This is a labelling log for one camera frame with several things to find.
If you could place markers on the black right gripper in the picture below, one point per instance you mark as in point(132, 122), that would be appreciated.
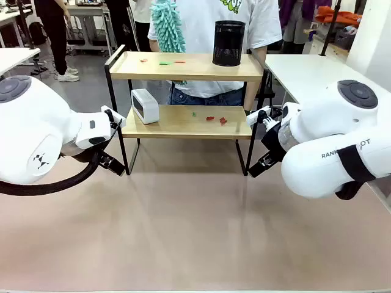
point(273, 146)

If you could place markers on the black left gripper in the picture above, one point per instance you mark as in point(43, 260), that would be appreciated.
point(105, 159)

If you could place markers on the black mesh pen holder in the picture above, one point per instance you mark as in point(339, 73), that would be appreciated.
point(229, 45)

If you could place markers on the teal microfiber duster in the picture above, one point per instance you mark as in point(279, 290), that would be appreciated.
point(168, 27)

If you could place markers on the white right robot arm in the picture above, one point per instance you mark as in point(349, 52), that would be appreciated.
point(320, 122)

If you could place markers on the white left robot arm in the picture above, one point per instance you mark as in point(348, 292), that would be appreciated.
point(30, 128)

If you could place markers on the white digital clock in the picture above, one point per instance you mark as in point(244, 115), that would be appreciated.
point(149, 110)

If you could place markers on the large white table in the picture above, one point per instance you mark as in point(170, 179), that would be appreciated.
point(299, 73)

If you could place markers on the person in black clothes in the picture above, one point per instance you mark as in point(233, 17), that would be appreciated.
point(122, 27)

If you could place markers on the person black trousers white shoes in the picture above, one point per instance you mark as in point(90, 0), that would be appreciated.
point(58, 36)

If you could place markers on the small white table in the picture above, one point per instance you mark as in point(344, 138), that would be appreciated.
point(15, 58)

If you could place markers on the black backpack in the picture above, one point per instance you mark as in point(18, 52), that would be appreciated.
point(38, 33)

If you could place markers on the person in white t-shirt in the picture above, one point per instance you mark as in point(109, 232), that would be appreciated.
point(201, 24)

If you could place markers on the grey plastic basket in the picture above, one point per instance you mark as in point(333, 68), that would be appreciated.
point(345, 39)

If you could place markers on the person white shirt black trousers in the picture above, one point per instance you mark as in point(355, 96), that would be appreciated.
point(143, 12)

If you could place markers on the black stand pole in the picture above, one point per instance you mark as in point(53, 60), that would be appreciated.
point(25, 24)
point(331, 27)

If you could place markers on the white background desk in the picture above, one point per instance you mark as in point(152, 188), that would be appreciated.
point(88, 9)

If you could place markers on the person in purple jacket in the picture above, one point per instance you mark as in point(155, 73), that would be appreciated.
point(293, 12)

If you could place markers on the orange cloth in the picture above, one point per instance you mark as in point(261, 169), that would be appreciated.
point(336, 15)

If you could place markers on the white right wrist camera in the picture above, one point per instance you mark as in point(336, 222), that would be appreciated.
point(253, 117)

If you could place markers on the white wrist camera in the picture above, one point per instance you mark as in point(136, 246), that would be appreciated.
point(253, 117)
point(107, 110)

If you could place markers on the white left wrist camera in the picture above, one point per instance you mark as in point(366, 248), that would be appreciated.
point(107, 110)

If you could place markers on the wooden shelf black metal frame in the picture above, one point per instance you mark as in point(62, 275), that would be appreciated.
point(183, 71)

